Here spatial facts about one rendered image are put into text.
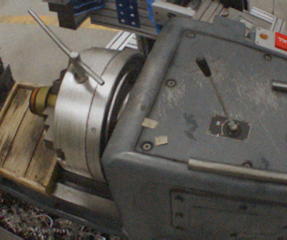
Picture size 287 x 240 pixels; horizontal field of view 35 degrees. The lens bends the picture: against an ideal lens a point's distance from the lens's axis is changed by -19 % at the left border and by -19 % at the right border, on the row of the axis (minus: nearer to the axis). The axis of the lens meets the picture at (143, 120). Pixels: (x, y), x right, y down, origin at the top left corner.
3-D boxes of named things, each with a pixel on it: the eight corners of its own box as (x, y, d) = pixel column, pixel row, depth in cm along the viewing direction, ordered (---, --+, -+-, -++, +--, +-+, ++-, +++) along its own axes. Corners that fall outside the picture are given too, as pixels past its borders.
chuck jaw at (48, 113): (83, 112, 126) (64, 148, 119) (86, 127, 130) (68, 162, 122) (47, 103, 129) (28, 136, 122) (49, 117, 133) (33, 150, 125)
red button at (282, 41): (293, 42, 118) (293, 37, 116) (292, 56, 115) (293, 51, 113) (275, 36, 119) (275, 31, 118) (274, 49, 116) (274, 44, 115)
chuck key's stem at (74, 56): (91, 82, 119) (81, 53, 109) (83, 88, 118) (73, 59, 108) (85, 77, 120) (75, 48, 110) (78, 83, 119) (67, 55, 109)
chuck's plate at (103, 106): (155, 98, 148) (139, 28, 121) (117, 201, 134) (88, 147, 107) (143, 95, 149) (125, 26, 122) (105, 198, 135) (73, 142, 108)
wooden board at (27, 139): (89, 101, 160) (88, 92, 157) (48, 197, 140) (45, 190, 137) (18, 86, 168) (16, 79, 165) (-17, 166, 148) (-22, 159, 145)
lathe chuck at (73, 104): (143, 95, 149) (125, 26, 122) (105, 198, 135) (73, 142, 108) (111, 89, 152) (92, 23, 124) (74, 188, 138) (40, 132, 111)
